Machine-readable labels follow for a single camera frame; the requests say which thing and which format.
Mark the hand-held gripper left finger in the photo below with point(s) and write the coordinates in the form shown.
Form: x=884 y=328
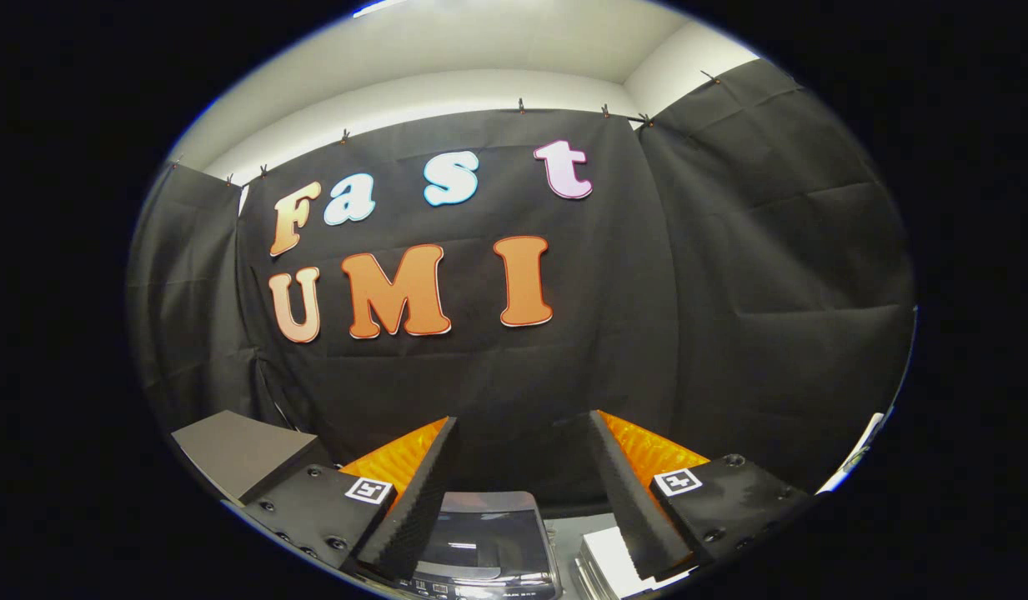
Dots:
x=418 y=500

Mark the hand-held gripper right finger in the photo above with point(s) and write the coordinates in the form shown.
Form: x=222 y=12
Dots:
x=629 y=500

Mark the dark washing machine lid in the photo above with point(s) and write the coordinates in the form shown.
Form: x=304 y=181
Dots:
x=488 y=533

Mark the grey top-load washing machine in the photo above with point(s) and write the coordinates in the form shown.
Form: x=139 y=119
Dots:
x=447 y=589

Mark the white paper sheet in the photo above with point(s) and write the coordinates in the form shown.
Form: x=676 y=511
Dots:
x=609 y=567

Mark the grey cabinet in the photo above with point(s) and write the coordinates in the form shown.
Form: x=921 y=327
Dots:
x=238 y=450

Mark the white panel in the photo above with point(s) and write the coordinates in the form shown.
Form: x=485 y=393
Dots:
x=855 y=454

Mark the row of small cloth clips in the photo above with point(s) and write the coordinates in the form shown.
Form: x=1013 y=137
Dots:
x=521 y=106

